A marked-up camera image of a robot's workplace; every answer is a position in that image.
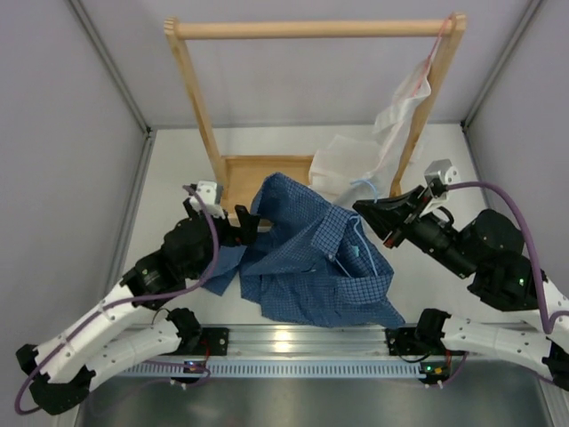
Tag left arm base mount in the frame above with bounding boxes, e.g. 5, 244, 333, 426
166, 309, 229, 374

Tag aluminium frame post left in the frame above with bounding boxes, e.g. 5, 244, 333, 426
64, 0, 152, 134

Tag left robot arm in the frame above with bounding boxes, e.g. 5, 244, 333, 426
16, 197, 260, 415

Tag blue checked shirt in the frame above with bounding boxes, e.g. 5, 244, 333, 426
204, 173, 405, 328

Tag aluminium frame post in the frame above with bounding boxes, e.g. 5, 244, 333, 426
64, 0, 152, 134
461, 0, 547, 133

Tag blue wire hanger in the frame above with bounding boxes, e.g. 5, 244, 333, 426
334, 179, 380, 277

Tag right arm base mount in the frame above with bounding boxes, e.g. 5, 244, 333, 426
385, 309, 451, 363

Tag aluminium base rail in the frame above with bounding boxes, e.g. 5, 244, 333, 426
124, 323, 548, 359

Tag grey slotted cable duct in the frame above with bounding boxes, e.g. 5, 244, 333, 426
121, 359, 445, 379

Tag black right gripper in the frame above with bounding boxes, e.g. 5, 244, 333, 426
353, 187, 477, 280

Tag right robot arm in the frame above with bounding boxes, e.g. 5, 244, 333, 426
353, 181, 568, 390

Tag wooden clothes rack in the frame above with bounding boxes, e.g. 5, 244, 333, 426
164, 12, 467, 226

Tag aluminium frame post right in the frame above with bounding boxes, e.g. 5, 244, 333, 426
461, 0, 547, 133

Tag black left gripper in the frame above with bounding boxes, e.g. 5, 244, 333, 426
185, 197, 260, 281

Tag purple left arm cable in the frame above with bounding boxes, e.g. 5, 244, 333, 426
15, 184, 220, 415

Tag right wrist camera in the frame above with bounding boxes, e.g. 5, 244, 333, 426
423, 158, 460, 214

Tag white shirt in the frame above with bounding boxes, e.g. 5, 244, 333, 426
309, 61, 431, 201

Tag pink wire hanger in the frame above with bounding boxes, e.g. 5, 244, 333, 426
412, 16, 451, 97

